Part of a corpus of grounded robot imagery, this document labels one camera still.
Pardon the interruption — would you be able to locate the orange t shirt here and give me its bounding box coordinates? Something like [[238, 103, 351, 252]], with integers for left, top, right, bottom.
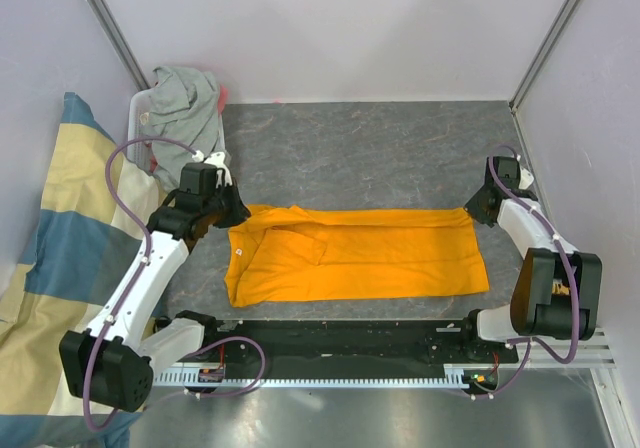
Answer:
[[225, 205, 489, 308]]

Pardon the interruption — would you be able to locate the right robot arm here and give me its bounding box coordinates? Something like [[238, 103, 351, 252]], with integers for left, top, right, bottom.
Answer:
[[457, 156, 602, 362]]

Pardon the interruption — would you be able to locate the pink red garment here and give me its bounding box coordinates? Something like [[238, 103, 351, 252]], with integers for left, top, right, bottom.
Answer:
[[217, 85, 229, 116]]

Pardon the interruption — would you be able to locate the right aluminium frame post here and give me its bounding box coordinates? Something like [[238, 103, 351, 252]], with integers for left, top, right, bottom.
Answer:
[[509, 0, 583, 114]]

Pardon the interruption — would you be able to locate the white plastic basket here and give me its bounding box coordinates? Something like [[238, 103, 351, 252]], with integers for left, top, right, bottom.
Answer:
[[126, 89, 153, 173]]

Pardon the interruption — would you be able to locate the aluminium rail profile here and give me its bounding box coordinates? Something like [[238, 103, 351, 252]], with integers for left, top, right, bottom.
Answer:
[[526, 328, 615, 369]]

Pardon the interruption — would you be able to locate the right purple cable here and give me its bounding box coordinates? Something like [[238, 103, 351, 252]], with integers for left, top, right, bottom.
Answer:
[[487, 143, 582, 401]]

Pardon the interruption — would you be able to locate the purple cable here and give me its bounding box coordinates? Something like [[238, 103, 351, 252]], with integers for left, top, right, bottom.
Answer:
[[82, 137, 266, 432], [487, 143, 582, 401]]

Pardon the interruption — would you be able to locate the blue yellow striped pillow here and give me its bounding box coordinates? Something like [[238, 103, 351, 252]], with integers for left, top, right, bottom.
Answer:
[[1, 92, 165, 447]]

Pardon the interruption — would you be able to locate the aluminium frame post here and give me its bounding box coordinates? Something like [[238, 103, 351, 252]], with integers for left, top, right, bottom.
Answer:
[[509, 0, 583, 114], [86, 0, 150, 91]]

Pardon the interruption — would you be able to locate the grey t shirt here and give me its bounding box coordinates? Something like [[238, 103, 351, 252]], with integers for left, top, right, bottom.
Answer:
[[142, 65, 231, 189]]

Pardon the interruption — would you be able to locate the left aluminium frame post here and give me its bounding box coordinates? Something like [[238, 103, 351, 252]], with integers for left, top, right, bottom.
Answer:
[[86, 0, 150, 91]]

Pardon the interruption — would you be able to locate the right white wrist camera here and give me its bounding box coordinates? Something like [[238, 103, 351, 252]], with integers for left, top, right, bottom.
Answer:
[[517, 155, 535, 190]]

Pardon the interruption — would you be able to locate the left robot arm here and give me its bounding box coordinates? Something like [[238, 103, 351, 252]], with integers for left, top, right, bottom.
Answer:
[[59, 152, 250, 412]]

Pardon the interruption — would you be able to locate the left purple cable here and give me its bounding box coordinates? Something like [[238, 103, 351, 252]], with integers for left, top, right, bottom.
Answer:
[[82, 137, 266, 432]]

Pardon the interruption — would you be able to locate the slotted cable duct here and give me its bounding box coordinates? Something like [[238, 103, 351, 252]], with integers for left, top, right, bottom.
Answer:
[[153, 363, 497, 390]]

